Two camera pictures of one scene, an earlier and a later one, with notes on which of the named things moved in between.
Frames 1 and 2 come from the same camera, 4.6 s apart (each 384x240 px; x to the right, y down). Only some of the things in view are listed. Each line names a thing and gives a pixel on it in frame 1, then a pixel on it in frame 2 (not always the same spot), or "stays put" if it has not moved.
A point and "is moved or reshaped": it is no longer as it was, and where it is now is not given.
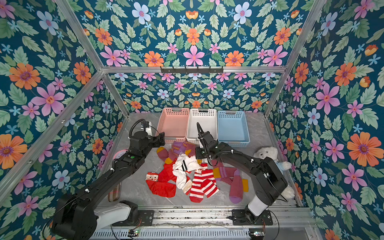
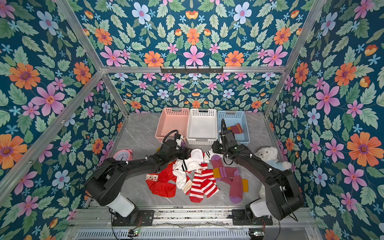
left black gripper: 161,138 -> 182,151
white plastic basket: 207,121 stays put
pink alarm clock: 119,154 stays put
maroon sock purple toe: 236,187 stays put
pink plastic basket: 174,124 stays put
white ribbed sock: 181,164 stays put
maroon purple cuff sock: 178,147 is moved or reshaped
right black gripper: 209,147 -> 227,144
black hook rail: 191,70 stays put
